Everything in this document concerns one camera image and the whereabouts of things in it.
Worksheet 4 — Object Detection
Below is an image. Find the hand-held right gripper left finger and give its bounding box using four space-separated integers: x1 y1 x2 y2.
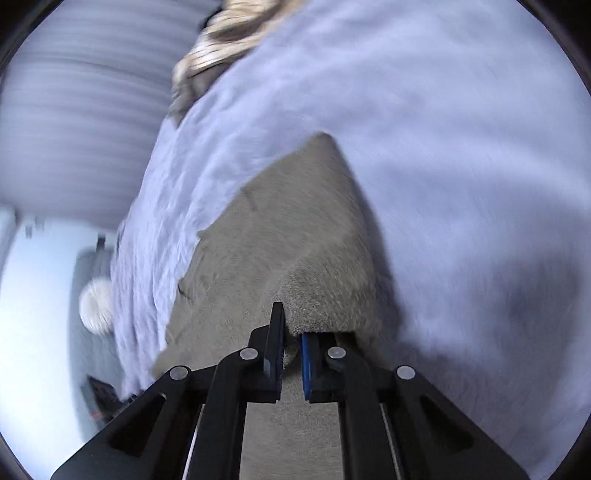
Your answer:
50 302 289 480

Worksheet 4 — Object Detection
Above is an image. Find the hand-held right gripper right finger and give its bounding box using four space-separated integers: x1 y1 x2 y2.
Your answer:
299 332 532 480

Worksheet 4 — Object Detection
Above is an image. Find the olive knit sweater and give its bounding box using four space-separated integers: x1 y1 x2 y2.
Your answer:
151 131 402 480

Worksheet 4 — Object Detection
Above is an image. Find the white fluffy ball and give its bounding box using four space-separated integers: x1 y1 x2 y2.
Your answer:
78 277 114 334

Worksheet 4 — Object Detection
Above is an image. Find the white fluffy blanket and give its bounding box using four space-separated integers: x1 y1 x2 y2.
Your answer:
110 0 591 476

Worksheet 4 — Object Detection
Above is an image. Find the beige striped cloth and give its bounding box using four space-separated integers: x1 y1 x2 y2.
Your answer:
168 0 284 116

